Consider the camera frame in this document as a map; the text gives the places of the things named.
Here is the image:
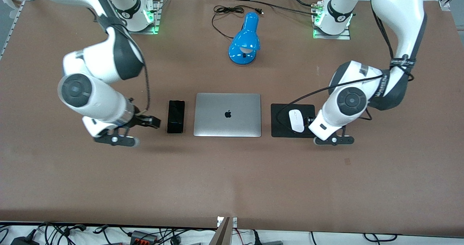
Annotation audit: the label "white computer mouse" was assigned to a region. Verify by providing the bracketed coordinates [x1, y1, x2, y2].
[288, 109, 305, 133]

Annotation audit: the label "black power adapter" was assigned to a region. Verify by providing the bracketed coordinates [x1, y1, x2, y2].
[10, 233, 40, 245]

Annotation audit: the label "black lamp power cord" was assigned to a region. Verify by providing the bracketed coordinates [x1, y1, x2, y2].
[211, 5, 264, 40]

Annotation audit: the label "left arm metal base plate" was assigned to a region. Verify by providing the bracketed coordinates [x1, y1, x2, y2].
[312, 0, 352, 40]

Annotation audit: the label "silver closed laptop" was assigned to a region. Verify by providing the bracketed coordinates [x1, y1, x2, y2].
[193, 92, 262, 138]

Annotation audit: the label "blue desk lamp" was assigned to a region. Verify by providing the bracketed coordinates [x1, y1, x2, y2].
[228, 12, 261, 66]

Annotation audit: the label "black mouse pad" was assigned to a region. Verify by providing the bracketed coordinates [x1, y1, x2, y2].
[270, 103, 320, 139]

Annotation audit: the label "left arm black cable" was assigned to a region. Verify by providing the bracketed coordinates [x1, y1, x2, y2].
[275, 0, 415, 134]

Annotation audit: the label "black cable under table edge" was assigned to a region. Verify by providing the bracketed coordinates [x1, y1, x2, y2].
[362, 233, 398, 243]

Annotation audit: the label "aluminium camera post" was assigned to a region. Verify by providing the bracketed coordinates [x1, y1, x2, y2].
[208, 216, 238, 245]

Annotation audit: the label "grey connector block orange levers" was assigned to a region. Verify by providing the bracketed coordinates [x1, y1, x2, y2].
[126, 230, 159, 245]

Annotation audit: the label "black smartphone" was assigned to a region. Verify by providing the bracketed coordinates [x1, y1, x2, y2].
[167, 100, 186, 134]

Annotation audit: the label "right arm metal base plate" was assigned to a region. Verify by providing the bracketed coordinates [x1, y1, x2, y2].
[125, 0, 164, 35]

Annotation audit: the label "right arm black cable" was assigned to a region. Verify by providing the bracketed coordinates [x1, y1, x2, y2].
[138, 62, 152, 116]

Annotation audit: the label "black cable to arm base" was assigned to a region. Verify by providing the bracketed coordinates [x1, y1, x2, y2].
[231, 0, 320, 18]

